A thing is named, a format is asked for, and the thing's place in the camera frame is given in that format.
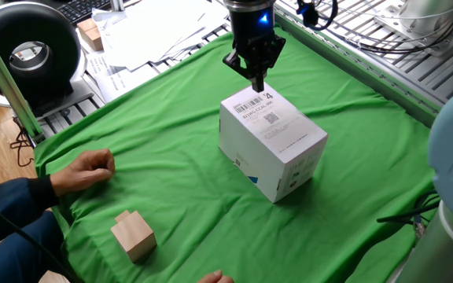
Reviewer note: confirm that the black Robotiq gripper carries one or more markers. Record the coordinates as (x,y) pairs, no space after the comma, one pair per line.
(252,27)

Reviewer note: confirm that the person's left forearm blue sleeve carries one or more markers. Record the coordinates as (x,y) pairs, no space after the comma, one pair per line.
(6,208)

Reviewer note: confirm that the person's left hand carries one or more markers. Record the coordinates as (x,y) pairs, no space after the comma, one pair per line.
(85,171)

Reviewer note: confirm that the person's right hand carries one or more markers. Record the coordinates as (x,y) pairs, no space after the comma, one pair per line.
(216,278)

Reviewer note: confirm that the white cardboard box with barcode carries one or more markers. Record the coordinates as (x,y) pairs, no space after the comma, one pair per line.
(273,149)

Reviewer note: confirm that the pile of white papers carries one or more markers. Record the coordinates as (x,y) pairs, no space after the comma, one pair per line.
(152,35)

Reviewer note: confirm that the green cloth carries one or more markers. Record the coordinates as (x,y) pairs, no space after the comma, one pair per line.
(171,157)

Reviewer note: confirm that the loose printed paper sheets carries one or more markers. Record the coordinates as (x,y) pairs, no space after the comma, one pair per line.
(120,82)

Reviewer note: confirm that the thin metal pole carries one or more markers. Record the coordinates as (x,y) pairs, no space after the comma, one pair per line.
(117,4)

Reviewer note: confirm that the small plain wooden block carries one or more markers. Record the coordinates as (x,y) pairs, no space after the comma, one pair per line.
(87,24)
(94,39)

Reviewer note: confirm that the black keyboard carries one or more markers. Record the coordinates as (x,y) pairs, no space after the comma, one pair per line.
(81,8)

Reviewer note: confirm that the silver perforated mounting plate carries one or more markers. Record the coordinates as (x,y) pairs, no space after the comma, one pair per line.
(446,37)

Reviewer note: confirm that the notched wooden block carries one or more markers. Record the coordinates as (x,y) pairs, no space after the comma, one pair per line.
(134,237)

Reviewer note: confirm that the person's legs in blue trousers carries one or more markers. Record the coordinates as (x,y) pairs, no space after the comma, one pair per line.
(10,259)

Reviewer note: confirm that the green frame rail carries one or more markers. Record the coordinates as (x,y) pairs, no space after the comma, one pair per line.
(368,74)

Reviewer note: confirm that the silver cylinder pedestal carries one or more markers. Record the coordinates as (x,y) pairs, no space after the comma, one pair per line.
(431,15)

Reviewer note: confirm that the green frame post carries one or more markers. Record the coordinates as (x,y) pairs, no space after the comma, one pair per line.
(10,90)

